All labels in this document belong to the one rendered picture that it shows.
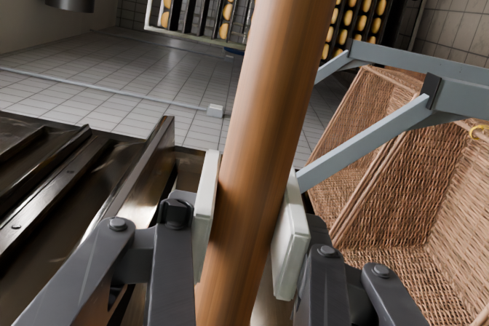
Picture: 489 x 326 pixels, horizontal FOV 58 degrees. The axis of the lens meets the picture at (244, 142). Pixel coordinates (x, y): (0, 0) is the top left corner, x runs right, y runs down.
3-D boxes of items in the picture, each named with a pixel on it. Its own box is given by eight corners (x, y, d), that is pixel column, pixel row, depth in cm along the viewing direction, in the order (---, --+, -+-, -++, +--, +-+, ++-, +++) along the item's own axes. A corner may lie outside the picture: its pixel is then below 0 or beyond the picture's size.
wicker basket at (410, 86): (415, 263, 127) (322, 246, 126) (364, 186, 181) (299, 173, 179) (476, 101, 113) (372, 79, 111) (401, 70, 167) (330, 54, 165)
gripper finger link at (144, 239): (177, 297, 15) (87, 282, 15) (193, 223, 20) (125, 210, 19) (184, 260, 14) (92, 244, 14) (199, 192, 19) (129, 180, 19)
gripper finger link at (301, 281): (311, 281, 15) (399, 297, 15) (297, 210, 19) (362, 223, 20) (300, 318, 15) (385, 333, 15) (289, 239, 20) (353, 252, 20)
